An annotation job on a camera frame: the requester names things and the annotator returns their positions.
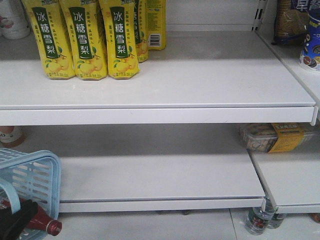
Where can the blue oreo cup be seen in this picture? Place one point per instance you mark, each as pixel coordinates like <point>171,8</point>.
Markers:
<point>309,58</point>

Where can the white peach drink bottle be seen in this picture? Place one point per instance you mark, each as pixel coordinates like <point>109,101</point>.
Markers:
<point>13,22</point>

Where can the yellow pear drink bottle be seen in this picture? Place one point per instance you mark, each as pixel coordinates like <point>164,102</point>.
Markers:
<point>118,18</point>
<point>52,38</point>
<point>86,31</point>

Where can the white shelf unit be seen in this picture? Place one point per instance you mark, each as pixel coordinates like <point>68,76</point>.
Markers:
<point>165,139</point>

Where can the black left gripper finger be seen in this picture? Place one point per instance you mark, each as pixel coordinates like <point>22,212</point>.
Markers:
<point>12,224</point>

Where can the orange C100 juice bottle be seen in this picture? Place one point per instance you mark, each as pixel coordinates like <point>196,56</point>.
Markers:
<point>11,136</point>

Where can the light blue plastic basket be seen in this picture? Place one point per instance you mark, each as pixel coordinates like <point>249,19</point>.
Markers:
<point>32,176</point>

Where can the clear water bottle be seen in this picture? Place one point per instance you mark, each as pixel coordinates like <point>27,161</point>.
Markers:
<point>257,220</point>

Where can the boxed snack yellow label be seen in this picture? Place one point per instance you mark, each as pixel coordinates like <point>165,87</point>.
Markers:
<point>276,137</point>

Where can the red coca-cola bottle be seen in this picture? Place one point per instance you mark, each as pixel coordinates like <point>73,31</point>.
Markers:
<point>41,221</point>

